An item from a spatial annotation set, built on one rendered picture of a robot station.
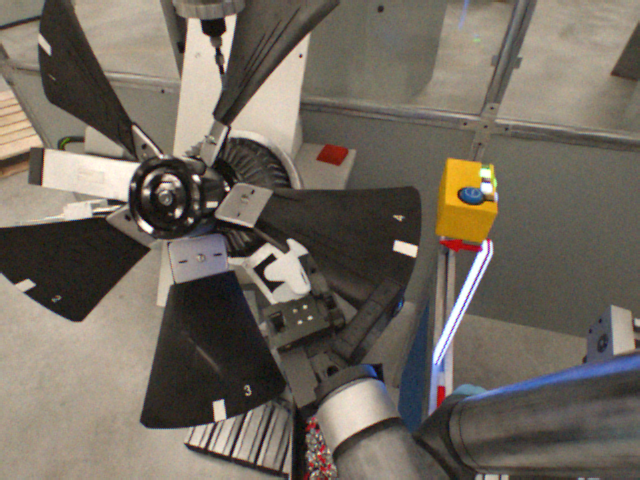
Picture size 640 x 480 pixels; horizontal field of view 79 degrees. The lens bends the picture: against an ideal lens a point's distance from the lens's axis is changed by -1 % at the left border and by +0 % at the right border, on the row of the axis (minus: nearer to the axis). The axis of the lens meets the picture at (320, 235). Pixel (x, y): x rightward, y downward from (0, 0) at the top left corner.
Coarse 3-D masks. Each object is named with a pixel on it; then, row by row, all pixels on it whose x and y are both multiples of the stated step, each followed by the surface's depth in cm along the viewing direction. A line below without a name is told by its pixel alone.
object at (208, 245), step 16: (192, 240) 60; (208, 240) 62; (224, 240) 64; (176, 256) 59; (192, 256) 60; (208, 256) 62; (224, 256) 63; (176, 272) 58; (192, 272) 60; (208, 272) 62
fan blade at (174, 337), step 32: (192, 288) 59; (224, 288) 62; (192, 320) 59; (224, 320) 62; (160, 352) 58; (192, 352) 59; (224, 352) 62; (256, 352) 64; (160, 384) 58; (192, 384) 59; (224, 384) 61; (256, 384) 64; (160, 416) 59; (192, 416) 60
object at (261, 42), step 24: (264, 0) 55; (288, 0) 52; (312, 0) 49; (336, 0) 48; (240, 24) 60; (264, 24) 54; (288, 24) 51; (312, 24) 48; (240, 48) 58; (264, 48) 52; (288, 48) 50; (240, 72) 55; (264, 72) 51; (240, 96) 53
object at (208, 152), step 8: (216, 120) 60; (216, 128) 59; (224, 128) 55; (216, 136) 58; (224, 136) 55; (208, 144) 60; (200, 152) 62; (208, 152) 58; (216, 152) 55; (208, 160) 57
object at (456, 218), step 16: (448, 160) 86; (464, 160) 86; (448, 176) 82; (464, 176) 82; (480, 176) 82; (448, 192) 78; (448, 208) 76; (464, 208) 76; (480, 208) 75; (496, 208) 75; (448, 224) 79; (464, 224) 78; (480, 224) 77; (480, 240) 80
